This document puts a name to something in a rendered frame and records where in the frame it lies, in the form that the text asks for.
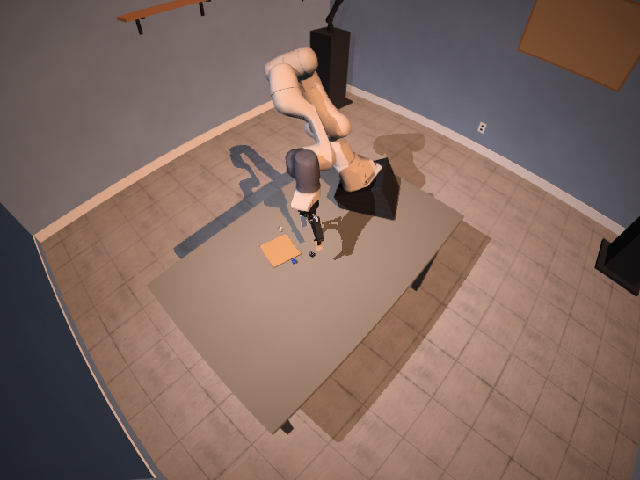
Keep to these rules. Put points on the orange flat mat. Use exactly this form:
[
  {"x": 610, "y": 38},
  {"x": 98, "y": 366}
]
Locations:
[{"x": 279, "y": 250}]

